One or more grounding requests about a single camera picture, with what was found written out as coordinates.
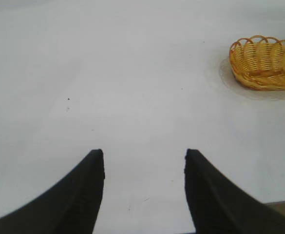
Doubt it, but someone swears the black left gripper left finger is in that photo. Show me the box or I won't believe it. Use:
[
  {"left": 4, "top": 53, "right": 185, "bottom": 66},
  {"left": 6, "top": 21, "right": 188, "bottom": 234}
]
[{"left": 0, "top": 148, "right": 106, "bottom": 234}]

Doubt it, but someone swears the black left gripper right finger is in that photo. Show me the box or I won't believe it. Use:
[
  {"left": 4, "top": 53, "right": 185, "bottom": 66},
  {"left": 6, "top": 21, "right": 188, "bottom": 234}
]
[{"left": 184, "top": 148, "right": 285, "bottom": 234}]

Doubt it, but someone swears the yellow woven wicker basket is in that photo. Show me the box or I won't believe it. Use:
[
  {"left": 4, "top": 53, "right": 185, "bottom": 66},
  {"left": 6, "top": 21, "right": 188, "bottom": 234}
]
[{"left": 228, "top": 35, "right": 285, "bottom": 92}]

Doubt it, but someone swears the clear plastic round mat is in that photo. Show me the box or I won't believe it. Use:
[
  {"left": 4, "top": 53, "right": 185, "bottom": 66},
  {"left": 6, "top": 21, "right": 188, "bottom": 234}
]
[{"left": 218, "top": 56, "right": 285, "bottom": 101}]

